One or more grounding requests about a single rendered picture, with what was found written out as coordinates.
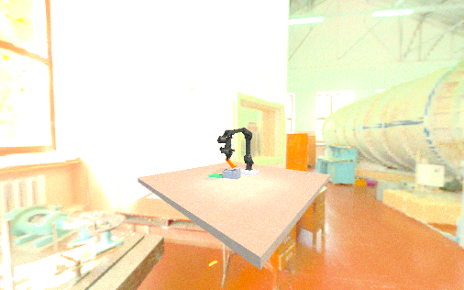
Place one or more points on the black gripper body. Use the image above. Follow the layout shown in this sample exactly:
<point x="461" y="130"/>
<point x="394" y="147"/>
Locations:
<point x="228" y="148"/>

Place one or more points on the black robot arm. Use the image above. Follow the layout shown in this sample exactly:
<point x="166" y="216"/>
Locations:
<point x="247" y="135"/>

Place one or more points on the orange l-shaped part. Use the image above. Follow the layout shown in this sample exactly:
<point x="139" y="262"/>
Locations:
<point x="233" y="165"/>

